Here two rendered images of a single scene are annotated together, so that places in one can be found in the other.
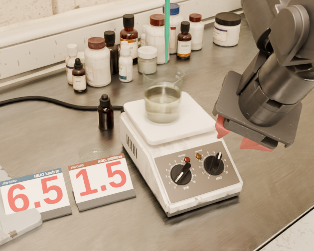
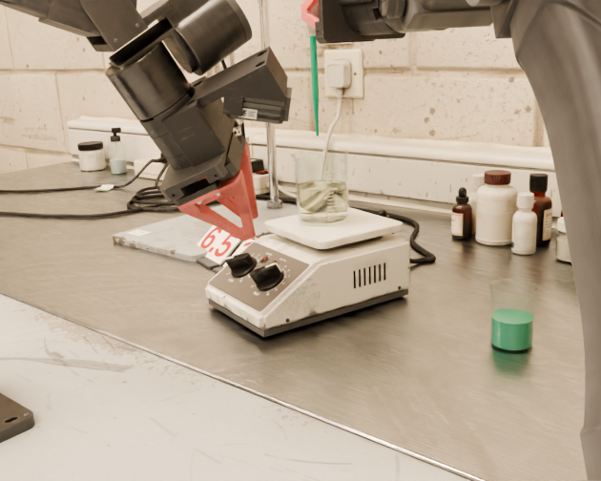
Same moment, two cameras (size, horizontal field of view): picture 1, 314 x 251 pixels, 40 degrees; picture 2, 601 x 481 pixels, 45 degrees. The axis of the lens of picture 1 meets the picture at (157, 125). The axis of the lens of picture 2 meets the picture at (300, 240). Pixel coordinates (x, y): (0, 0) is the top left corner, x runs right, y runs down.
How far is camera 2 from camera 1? 0.95 m
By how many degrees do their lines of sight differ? 75
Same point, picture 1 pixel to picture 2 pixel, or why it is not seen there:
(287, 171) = (342, 371)
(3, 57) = (435, 173)
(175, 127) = (299, 226)
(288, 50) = not seen: hidden behind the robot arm
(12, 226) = (181, 248)
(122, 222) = (199, 288)
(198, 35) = not seen: outside the picture
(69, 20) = (537, 156)
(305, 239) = (179, 385)
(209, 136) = (312, 255)
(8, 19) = (471, 134)
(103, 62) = (487, 204)
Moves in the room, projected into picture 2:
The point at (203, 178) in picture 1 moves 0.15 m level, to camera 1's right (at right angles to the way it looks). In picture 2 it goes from (249, 282) to (263, 338)
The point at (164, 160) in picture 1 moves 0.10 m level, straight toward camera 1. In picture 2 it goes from (255, 248) to (167, 256)
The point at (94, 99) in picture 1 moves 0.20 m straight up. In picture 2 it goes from (443, 245) to (445, 101)
